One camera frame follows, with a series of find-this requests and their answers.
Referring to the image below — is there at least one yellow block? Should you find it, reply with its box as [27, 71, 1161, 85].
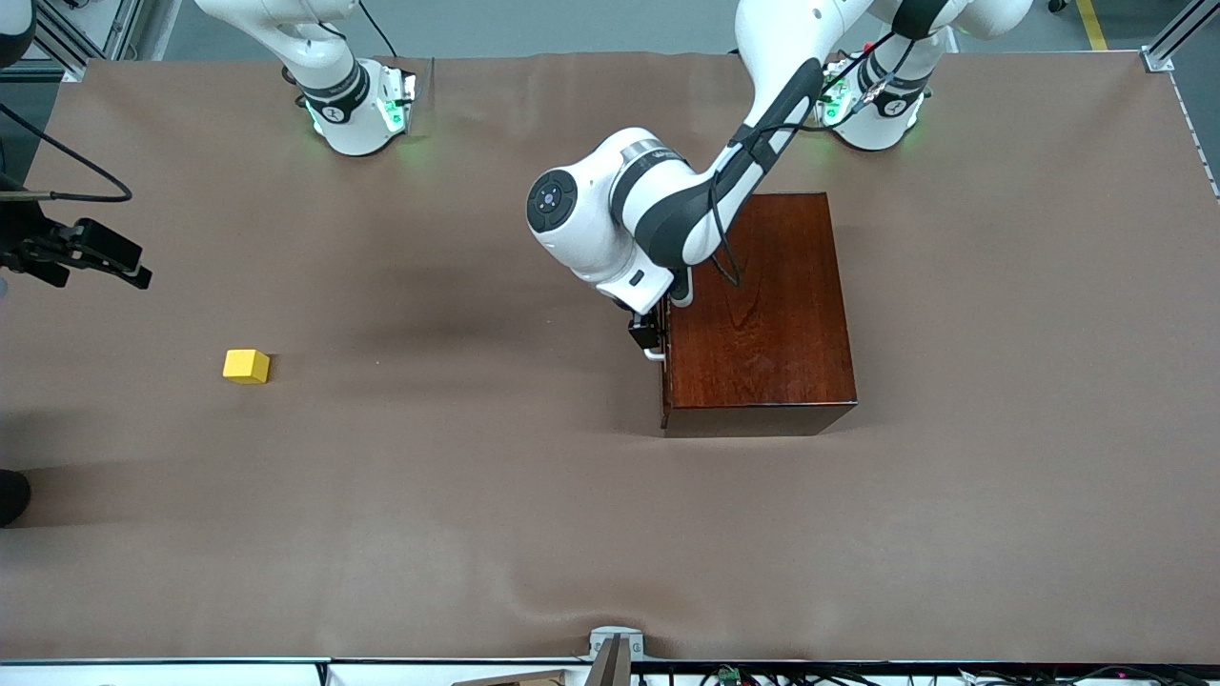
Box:
[223, 349, 272, 386]

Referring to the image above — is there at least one dark brown wooden cabinet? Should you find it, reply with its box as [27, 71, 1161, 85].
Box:
[661, 192, 858, 438]

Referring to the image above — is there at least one brown table cover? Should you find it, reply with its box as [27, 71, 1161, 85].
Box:
[0, 50, 1220, 665]

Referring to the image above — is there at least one light wooden board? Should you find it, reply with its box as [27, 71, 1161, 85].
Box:
[451, 669, 570, 686]

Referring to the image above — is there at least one aluminium corner profile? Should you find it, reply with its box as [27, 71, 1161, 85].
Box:
[1142, 0, 1220, 73]

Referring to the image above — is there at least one aluminium frame structure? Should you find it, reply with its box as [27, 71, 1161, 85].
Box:
[29, 0, 144, 85]

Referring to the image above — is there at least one grey metal clamp bracket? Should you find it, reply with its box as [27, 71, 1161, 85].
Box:
[586, 626, 647, 686]

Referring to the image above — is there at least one black right arm base cable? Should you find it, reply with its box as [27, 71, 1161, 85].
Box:
[357, 0, 395, 58]

